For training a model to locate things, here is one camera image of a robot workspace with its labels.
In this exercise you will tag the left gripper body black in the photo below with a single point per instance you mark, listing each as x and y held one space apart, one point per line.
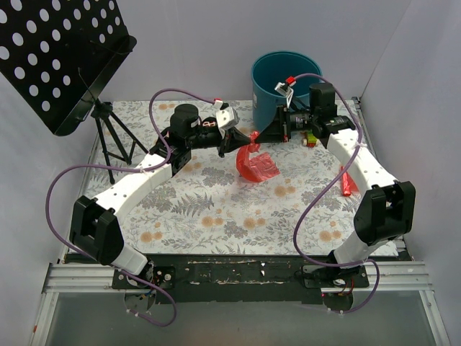
223 140

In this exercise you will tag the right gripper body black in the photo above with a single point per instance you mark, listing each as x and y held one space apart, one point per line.
283 123

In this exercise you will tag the red plastic trash bag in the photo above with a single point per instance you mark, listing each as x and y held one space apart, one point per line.
258 168

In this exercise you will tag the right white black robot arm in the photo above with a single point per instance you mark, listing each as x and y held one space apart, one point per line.
387 205

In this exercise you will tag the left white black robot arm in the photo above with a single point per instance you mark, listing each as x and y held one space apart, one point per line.
96 222

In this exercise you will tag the teal plastic trash bin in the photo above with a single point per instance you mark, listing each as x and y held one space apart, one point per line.
269 70

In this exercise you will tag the colourful toy block car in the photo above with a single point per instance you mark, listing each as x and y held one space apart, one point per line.
309 140

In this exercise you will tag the floral patterned table mat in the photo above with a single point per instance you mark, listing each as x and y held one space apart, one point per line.
208 208

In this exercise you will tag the small rolled red bag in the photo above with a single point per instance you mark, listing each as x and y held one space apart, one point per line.
348 186

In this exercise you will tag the black perforated music stand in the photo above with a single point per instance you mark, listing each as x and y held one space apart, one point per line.
60 55

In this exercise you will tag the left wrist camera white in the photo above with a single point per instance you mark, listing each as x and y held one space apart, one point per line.
226 118

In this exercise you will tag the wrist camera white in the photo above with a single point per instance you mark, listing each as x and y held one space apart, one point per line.
226 118
286 89

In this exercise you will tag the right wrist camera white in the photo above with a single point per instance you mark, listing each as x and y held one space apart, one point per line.
286 89

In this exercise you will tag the aluminium frame rail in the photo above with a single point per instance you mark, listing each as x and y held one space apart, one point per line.
368 304

